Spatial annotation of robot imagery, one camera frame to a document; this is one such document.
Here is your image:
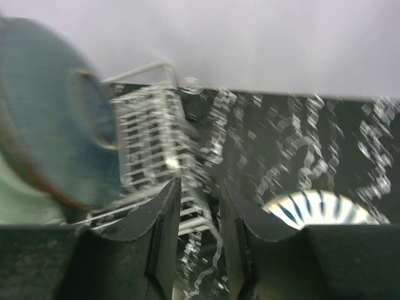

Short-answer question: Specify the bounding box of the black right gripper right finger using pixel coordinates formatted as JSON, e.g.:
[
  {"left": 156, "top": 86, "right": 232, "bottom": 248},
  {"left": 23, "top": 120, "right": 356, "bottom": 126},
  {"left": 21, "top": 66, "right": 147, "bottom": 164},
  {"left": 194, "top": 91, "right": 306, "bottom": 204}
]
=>
[{"left": 220, "top": 182, "right": 399, "bottom": 299}]

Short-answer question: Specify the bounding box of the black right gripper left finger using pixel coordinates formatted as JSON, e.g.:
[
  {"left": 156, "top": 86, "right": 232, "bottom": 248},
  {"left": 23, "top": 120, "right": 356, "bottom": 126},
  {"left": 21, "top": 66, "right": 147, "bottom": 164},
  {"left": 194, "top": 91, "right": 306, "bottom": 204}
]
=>
[{"left": 1, "top": 178, "right": 181, "bottom": 299}]

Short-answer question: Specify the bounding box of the teal square plate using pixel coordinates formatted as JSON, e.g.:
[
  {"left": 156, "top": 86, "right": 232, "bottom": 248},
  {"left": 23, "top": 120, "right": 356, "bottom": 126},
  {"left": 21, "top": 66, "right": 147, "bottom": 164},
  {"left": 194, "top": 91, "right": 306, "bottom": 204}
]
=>
[{"left": 1, "top": 157, "right": 66, "bottom": 225}]

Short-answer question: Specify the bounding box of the white blue striped plate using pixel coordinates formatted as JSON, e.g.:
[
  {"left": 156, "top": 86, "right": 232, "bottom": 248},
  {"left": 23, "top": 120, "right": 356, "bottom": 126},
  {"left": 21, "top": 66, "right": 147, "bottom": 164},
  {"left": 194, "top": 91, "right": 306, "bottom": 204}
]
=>
[{"left": 262, "top": 190, "right": 381, "bottom": 230}]

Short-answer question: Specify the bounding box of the dark bottom plate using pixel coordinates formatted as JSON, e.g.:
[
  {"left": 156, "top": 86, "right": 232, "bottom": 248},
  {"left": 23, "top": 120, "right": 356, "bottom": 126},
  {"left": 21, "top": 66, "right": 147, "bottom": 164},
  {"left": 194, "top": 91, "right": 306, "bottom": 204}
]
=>
[{"left": 1, "top": 17, "right": 121, "bottom": 209}]

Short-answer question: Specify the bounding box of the silver wire dish rack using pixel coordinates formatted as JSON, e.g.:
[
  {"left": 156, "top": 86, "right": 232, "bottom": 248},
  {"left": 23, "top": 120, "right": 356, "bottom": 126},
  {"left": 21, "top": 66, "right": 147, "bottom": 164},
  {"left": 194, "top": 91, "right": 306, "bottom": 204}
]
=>
[{"left": 71, "top": 61, "right": 224, "bottom": 251}]

